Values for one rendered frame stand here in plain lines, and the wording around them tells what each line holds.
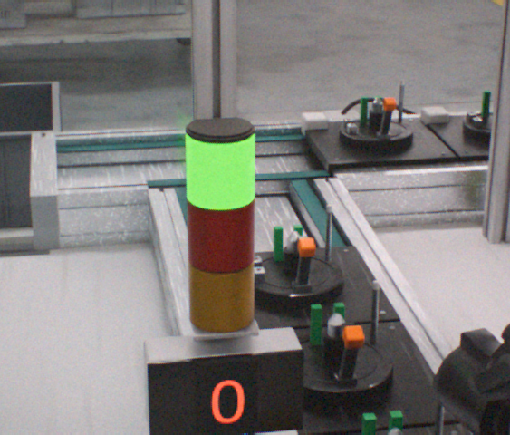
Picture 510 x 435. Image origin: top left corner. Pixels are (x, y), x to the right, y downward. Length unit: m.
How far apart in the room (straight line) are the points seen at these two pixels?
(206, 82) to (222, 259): 0.13
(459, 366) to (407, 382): 0.56
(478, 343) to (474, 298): 1.02
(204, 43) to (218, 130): 0.06
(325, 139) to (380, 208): 0.20
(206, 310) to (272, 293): 0.68
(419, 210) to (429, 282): 0.25
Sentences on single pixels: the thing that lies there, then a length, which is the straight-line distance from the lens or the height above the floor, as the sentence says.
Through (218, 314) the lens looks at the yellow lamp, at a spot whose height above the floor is 1.28.
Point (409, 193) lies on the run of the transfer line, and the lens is 2.06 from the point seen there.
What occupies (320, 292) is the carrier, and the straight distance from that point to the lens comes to 1.54.
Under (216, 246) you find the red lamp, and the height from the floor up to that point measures 1.33.
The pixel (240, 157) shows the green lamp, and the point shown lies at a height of 1.40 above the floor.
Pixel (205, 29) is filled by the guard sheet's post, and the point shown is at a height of 1.48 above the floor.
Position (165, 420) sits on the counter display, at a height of 1.19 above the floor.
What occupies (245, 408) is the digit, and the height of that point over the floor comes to 1.19.
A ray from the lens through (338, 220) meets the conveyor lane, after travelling 1.84.
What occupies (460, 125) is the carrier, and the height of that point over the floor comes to 0.97.
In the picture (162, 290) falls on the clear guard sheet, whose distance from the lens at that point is 0.90.
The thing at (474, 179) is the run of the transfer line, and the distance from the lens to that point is 2.10.
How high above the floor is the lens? 1.67
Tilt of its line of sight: 23 degrees down
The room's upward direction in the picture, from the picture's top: straight up
